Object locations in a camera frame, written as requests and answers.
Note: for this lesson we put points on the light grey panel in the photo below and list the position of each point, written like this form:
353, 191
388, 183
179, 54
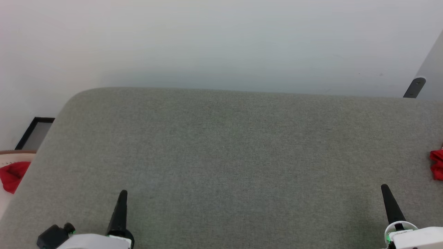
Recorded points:
434, 69

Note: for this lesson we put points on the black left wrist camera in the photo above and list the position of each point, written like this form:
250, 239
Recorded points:
53, 237

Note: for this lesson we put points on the plain red cloth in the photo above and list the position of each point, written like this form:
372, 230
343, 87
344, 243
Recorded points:
12, 174

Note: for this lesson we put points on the beige laundry basket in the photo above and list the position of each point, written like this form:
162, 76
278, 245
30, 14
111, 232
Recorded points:
17, 157

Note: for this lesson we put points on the black rectangular frame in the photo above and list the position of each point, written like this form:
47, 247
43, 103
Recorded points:
38, 135

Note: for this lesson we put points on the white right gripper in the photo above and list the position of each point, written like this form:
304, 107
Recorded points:
422, 238

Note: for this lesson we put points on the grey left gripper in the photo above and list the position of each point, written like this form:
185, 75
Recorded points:
93, 242

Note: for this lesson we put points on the red and white jersey garment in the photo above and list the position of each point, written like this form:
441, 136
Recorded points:
437, 166

